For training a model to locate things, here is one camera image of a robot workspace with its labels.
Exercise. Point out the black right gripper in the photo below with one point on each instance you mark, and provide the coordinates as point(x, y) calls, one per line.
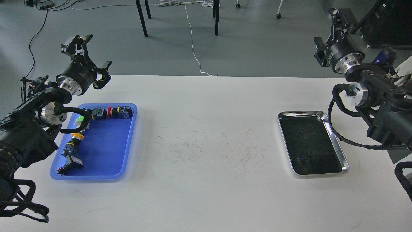
point(341, 53)

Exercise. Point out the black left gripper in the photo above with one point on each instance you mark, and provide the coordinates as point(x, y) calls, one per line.
point(76, 78)

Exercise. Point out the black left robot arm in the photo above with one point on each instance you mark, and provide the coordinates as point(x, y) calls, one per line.
point(29, 131)

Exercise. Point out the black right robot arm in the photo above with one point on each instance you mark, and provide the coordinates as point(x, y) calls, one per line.
point(375, 92)

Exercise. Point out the blue plastic tray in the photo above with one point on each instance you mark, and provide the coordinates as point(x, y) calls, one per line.
point(104, 151)

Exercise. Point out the silver metal tray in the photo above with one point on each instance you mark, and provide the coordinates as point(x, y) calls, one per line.
point(328, 158)

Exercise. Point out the black equipment case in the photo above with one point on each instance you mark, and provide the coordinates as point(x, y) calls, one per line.
point(388, 23)

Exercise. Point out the black table leg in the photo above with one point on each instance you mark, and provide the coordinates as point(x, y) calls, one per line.
point(216, 12)
point(141, 17)

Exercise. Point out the beige cloth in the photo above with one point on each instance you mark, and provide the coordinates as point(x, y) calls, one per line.
point(403, 72)

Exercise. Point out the black table leg right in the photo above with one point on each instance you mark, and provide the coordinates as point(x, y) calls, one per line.
point(216, 12)

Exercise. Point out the green push button switch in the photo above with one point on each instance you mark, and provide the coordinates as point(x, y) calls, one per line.
point(97, 113)

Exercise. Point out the red push button switch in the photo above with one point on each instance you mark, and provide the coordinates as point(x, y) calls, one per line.
point(123, 112)

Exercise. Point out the green white switch component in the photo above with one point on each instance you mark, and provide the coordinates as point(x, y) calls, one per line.
point(78, 122)

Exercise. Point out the yellow push button switch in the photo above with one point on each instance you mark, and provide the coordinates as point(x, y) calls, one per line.
point(71, 147)

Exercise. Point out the black white switch component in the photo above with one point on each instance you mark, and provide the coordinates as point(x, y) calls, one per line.
point(71, 164)

